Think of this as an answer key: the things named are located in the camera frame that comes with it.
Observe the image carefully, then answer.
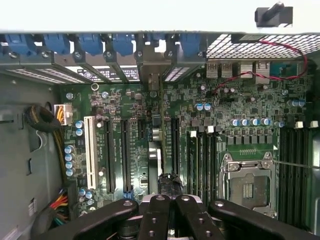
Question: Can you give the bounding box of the CPU socket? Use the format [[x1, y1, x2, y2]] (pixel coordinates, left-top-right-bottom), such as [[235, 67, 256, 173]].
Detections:
[[218, 151, 277, 218]]

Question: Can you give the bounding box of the black expansion slot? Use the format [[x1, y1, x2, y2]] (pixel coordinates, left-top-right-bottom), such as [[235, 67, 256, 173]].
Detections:
[[103, 118, 117, 195], [170, 116, 181, 177], [120, 118, 133, 194]]

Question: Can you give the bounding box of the white expansion slot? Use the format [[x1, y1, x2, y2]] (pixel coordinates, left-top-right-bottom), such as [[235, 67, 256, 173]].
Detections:
[[83, 115, 98, 190]]

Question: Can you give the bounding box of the green Dell motherboard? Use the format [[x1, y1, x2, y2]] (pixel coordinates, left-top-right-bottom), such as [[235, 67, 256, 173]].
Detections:
[[58, 74, 313, 226]]

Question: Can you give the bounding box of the white power connector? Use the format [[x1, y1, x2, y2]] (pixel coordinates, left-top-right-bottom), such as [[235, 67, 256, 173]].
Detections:
[[53, 103, 74, 126]]

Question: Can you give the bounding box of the blue slot latch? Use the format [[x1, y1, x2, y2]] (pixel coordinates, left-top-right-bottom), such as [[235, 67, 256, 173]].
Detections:
[[77, 33, 104, 56], [111, 33, 137, 55], [179, 33, 203, 55], [42, 33, 71, 55], [4, 33, 35, 56]]

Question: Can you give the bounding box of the dark grey PC case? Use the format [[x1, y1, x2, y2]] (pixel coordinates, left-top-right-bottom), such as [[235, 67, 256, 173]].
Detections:
[[0, 29, 320, 240]]

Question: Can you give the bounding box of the black clamp block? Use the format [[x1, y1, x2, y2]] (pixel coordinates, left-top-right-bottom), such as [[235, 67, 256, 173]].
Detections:
[[254, 1, 294, 28]]

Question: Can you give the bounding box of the sleeved power wire bundle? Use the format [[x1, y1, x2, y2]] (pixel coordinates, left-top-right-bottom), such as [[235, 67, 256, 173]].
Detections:
[[24, 104, 76, 227]]

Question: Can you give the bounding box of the red and black wire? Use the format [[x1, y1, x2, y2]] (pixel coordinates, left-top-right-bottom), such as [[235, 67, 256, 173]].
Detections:
[[211, 39, 309, 97]]

